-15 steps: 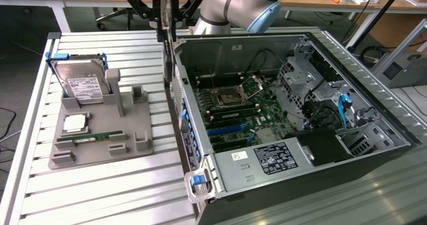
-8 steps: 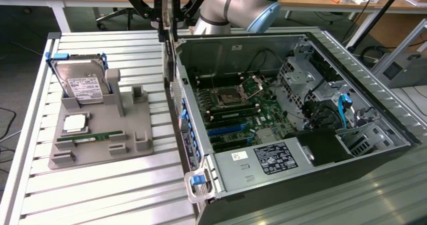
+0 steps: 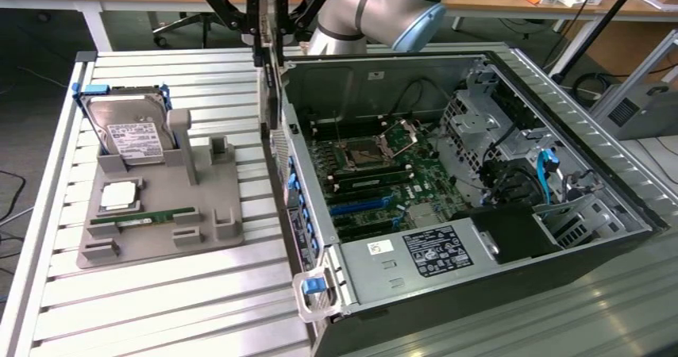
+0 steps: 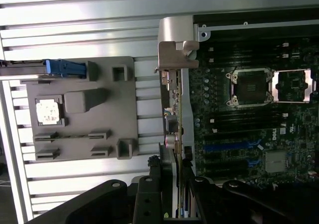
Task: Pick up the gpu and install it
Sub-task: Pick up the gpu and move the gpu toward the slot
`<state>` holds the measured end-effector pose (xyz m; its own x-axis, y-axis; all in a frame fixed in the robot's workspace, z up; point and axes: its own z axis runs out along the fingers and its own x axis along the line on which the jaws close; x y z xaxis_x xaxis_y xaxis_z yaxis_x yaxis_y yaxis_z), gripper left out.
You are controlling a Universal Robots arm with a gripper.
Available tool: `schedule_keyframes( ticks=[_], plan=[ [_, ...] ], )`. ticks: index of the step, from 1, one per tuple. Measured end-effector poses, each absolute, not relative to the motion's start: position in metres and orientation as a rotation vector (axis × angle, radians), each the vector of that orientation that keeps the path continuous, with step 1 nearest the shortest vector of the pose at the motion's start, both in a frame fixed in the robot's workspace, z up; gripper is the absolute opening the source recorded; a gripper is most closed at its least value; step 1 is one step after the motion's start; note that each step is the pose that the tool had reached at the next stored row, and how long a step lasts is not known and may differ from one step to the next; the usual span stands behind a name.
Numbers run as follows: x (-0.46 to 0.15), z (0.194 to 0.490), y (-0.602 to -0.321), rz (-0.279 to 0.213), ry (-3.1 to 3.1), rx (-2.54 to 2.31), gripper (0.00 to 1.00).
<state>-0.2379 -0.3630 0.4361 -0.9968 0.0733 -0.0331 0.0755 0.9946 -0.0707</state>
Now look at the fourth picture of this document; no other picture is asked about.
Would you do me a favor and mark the blue expansion slot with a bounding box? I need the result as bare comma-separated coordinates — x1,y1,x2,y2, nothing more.
203,144,250,153

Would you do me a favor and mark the silver finned chipset heatsink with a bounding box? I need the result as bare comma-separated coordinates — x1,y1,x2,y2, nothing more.
264,151,286,173

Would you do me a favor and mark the green motherboard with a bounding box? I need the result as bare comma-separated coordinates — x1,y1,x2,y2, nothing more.
189,38,319,192

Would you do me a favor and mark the grey plastic parts rack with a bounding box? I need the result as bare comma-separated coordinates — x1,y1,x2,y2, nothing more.
19,56,137,162

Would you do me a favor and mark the green RAM stick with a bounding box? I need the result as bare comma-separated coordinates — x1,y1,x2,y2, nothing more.
34,133,105,142

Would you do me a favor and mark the CPU socket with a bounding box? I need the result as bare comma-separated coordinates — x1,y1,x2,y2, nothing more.
225,67,275,108

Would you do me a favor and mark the metal socket cover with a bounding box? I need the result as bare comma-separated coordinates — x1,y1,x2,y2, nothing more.
271,68,317,104

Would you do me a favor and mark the silver CPU chip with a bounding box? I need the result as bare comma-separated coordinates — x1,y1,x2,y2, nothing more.
36,102,62,125

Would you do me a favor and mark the blue disk caddy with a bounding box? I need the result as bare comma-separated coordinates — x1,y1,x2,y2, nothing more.
0,59,87,80

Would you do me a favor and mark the black open PC case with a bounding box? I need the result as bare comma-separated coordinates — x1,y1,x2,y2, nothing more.
158,12,319,185

